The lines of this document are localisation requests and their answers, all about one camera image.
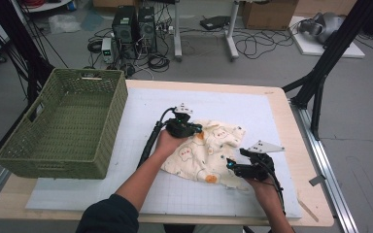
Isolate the white grid mat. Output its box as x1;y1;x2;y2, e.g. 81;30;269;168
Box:
24;86;302;218

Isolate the tangle of black floor cables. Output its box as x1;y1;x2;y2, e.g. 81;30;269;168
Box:
232;28;296;61

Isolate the white floor board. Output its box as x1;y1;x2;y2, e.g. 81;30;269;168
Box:
288;16;366;59

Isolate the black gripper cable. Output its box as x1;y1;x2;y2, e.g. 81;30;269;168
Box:
136;107;178;169
261;158;288;216

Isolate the black metal stand with cables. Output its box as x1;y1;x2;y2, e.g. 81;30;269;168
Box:
0;0;56;106

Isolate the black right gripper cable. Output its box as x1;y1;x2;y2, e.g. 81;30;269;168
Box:
261;158;288;216

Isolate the coiled black cable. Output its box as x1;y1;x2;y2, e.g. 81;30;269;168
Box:
147;52;171;74

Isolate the white round table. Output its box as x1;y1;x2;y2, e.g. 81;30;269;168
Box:
25;0;74;14

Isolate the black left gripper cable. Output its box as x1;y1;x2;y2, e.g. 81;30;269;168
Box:
136;107;178;169

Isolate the black computer tower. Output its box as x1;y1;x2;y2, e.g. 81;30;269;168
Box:
111;5;139;60
137;6;158;54

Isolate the clear plastic bag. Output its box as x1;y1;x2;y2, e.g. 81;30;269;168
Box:
48;13;83;35

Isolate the person's left hand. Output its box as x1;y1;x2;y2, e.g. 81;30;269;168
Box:
153;129;188;160

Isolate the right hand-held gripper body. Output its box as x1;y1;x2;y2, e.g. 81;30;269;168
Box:
234;140;286;182

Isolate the person's right hand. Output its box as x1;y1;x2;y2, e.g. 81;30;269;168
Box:
245;176;284;210

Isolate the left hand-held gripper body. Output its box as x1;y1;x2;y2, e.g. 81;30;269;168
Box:
165;103;195;139

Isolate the small white power unit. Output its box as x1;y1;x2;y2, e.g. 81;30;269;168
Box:
100;37;117;65

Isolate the white desk leg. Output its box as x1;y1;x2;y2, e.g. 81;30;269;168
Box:
173;0;185;62
224;0;241;62

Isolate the person's dark sleeve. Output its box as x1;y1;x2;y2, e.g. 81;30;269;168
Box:
76;193;140;233

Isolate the cream printed baby garment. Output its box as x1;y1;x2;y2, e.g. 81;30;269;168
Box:
159;119;247;190

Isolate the thin wooden stick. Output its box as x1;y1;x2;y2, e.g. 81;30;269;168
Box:
299;200;321;223

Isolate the green woven basket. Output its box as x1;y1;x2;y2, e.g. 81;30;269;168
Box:
0;67;129;180

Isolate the large tan cardboard box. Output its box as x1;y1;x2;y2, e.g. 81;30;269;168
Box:
295;0;359;17

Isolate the open cardboard box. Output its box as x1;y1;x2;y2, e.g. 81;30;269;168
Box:
242;0;299;31

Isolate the small grey tab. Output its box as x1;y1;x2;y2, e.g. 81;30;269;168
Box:
308;174;326;187

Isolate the black flat device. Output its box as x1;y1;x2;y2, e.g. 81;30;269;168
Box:
199;15;231;31

